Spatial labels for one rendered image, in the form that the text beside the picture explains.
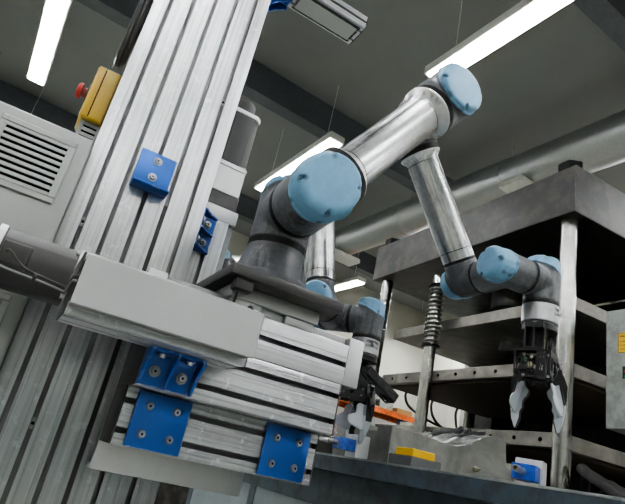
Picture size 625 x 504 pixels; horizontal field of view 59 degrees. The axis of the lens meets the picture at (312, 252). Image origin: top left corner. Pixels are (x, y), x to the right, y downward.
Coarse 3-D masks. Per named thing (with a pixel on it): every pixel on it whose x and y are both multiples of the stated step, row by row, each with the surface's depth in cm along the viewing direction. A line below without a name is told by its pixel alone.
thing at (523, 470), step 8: (512, 464) 101; (520, 464) 100; (528, 464) 100; (536, 464) 102; (544, 464) 103; (512, 472) 100; (520, 472) 97; (528, 472) 99; (536, 472) 99; (544, 472) 103; (520, 480) 102; (528, 480) 99; (536, 480) 99; (544, 480) 102
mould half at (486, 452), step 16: (336, 432) 152; (368, 432) 139; (384, 432) 133; (400, 432) 132; (416, 432) 134; (384, 448) 131; (416, 448) 133; (432, 448) 135; (448, 448) 138; (464, 448) 140; (480, 448) 142; (496, 448) 145; (448, 464) 137; (464, 464) 139; (480, 464) 141; (496, 464) 144; (512, 480) 145
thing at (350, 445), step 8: (320, 440) 130; (328, 440) 131; (336, 440) 132; (344, 440) 131; (352, 440) 132; (368, 440) 133; (336, 448) 132; (344, 448) 130; (352, 448) 131; (360, 448) 132; (368, 448) 133; (352, 456) 131; (360, 456) 131
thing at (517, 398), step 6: (522, 384) 113; (516, 390) 112; (522, 390) 113; (528, 390) 113; (510, 396) 110; (516, 396) 112; (522, 396) 113; (528, 396) 113; (510, 402) 110; (516, 402) 112; (522, 402) 113; (510, 408) 113; (516, 408) 112; (522, 408) 112; (516, 414) 112; (516, 420) 112; (516, 426) 111
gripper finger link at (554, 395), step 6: (552, 384) 109; (552, 390) 108; (558, 390) 110; (552, 396) 107; (558, 396) 109; (552, 402) 109; (558, 402) 108; (552, 408) 109; (558, 408) 107; (564, 408) 108; (558, 414) 107; (564, 414) 108; (558, 420) 107; (558, 426) 107; (558, 432) 107
